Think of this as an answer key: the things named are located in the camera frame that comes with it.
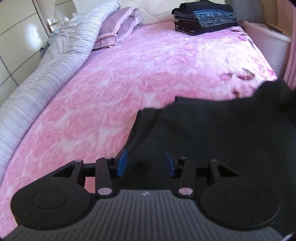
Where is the dark long-sleeve shirt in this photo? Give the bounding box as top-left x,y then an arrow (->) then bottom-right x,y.
118,79 -> 295,235

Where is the stack of folded dark clothes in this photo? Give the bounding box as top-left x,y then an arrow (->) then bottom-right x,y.
171,1 -> 238,36

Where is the pink floral bed blanket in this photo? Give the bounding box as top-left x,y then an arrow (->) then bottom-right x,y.
1,22 -> 277,237

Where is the striped grey white quilt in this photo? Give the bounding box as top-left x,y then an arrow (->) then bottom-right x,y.
1,1 -> 121,177

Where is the purple pillow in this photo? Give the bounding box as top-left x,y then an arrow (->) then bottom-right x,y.
93,7 -> 142,50

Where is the pink curtain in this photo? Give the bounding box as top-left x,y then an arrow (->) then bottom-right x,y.
283,42 -> 295,89

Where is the white storage bin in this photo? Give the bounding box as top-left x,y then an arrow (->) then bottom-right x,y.
241,21 -> 292,77

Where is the white wardrobe with panels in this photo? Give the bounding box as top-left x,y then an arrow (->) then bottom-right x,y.
0,0 -> 48,103

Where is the round mirror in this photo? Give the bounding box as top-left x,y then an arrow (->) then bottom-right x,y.
55,0 -> 76,20

